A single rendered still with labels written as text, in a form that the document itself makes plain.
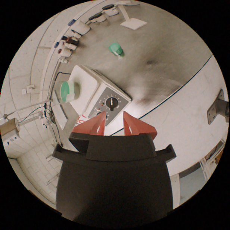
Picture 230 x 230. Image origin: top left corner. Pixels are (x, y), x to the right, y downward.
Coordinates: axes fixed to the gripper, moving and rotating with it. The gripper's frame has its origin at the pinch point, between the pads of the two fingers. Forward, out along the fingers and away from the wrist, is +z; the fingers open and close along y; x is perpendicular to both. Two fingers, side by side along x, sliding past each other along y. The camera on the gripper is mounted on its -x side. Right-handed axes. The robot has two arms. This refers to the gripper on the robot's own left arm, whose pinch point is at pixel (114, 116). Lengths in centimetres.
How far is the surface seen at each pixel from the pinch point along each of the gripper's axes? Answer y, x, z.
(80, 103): 9.6, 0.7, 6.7
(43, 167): 198, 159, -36
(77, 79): 10.7, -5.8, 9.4
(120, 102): -1.5, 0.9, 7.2
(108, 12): 3, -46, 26
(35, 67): 58, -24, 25
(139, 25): -9.5, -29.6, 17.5
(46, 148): 202, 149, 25
